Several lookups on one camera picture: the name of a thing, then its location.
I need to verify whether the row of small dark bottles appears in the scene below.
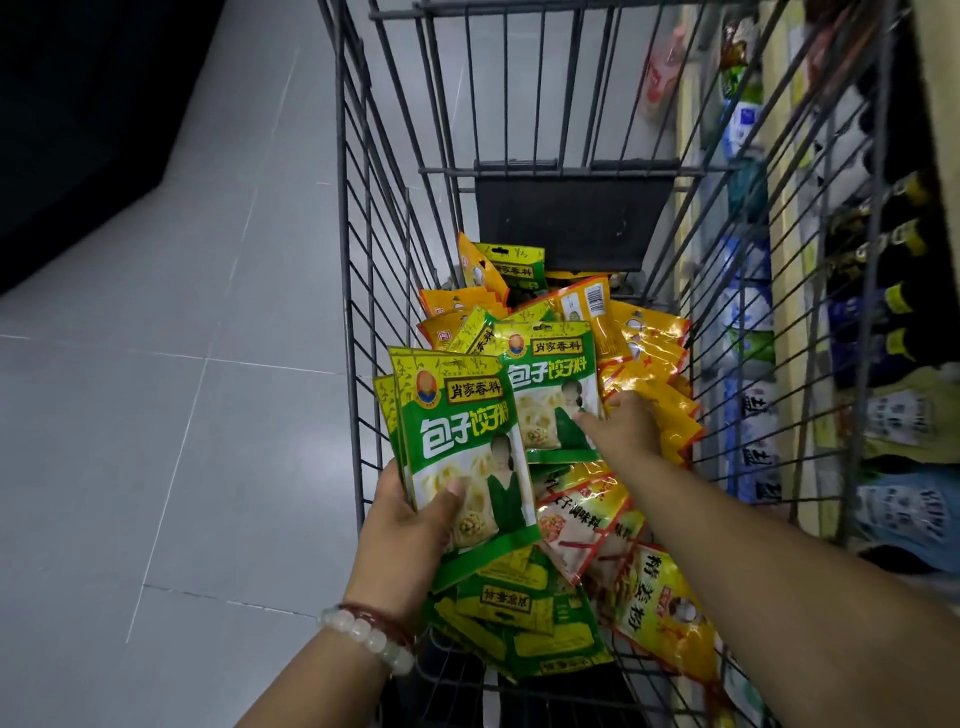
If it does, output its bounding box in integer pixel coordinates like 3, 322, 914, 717
822, 60, 960, 395

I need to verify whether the pile of seasoning packets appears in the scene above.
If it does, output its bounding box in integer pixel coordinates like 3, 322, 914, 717
417, 232, 725, 695

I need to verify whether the green dumpling food packet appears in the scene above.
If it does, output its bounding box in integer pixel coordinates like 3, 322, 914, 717
375, 348, 542, 594
480, 322, 605, 467

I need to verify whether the black plastic cart flap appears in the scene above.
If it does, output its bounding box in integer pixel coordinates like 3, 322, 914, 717
474, 162, 680, 275

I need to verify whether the blue white pouch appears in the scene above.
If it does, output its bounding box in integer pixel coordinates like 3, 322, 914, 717
852, 468, 960, 575

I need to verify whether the white bead bracelet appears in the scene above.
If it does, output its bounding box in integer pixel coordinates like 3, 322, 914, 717
319, 604, 419, 677

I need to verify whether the person's right forearm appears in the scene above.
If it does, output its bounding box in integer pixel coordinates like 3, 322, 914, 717
622, 450, 960, 728

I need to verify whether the grey wire shopping cart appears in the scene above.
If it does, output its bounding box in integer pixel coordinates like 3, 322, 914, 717
318, 0, 960, 728

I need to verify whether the wooden store shelving with goods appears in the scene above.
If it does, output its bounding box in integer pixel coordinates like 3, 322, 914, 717
667, 0, 960, 728

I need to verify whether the black display base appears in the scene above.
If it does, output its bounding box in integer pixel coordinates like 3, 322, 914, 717
0, 0, 227, 296

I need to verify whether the person's right hand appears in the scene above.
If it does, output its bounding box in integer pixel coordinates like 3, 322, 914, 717
573, 387, 665, 470

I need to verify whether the pale green pouch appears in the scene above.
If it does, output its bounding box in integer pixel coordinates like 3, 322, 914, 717
858, 367, 960, 467

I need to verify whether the person's left hand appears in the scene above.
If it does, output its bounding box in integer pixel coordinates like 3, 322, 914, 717
342, 457, 470, 629

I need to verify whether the row of blue packets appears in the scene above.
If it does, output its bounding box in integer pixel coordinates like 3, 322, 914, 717
717, 90, 785, 506

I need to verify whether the dark red bracelet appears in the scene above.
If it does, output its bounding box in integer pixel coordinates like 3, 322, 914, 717
337, 600, 422, 650

